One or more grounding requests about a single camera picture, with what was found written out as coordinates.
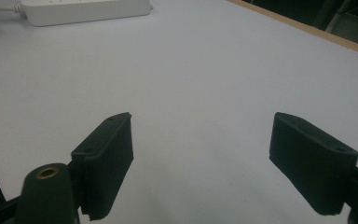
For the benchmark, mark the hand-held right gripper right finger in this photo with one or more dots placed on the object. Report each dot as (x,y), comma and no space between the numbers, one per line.
(310,168)

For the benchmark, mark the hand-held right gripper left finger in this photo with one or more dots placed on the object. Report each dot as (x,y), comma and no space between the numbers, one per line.
(105,161)

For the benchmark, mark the white power strip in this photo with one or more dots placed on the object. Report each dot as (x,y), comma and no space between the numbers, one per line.
(85,11)

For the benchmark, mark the dark metal stand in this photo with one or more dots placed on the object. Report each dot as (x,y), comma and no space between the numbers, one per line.
(343,18)

